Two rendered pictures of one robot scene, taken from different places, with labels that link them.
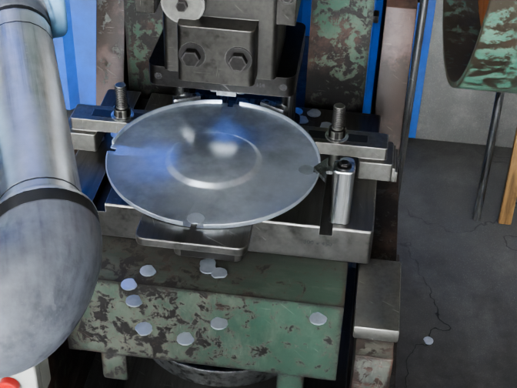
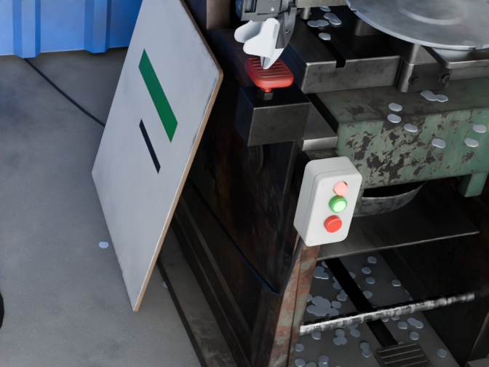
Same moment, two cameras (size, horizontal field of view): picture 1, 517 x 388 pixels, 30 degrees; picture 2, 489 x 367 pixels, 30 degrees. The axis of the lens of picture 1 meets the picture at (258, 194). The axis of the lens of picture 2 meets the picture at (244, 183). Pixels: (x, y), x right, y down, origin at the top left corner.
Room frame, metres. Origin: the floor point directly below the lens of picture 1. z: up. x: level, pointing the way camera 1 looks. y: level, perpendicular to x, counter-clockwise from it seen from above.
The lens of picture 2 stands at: (0.01, 1.06, 1.42)
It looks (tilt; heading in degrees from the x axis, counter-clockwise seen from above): 37 degrees down; 327
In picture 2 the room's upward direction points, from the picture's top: 9 degrees clockwise
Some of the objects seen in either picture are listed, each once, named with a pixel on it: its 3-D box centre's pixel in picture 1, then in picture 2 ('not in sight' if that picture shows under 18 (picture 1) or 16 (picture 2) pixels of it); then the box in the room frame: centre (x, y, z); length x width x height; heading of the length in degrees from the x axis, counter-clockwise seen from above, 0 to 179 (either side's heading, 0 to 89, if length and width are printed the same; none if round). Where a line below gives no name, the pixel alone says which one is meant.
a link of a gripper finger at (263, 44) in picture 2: not in sight; (262, 46); (0.98, 0.43, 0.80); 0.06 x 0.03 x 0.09; 84
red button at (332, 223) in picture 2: (8, 386); (332, 223); (0.86, 0.33, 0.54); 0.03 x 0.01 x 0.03; 84
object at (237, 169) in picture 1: (213, 158); (428, 5); (1.06, 0.06, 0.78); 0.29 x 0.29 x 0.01
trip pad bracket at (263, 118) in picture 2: not in sight; (267, 141); (0.99, 0.38, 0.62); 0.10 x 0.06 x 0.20; 84
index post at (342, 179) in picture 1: (341, 190); not in sight; (1.04, -0.11, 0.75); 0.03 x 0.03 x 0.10; 84
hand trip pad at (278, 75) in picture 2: not in sight; (265, 89); (1.00, 0.40, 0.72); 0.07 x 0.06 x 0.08; 174
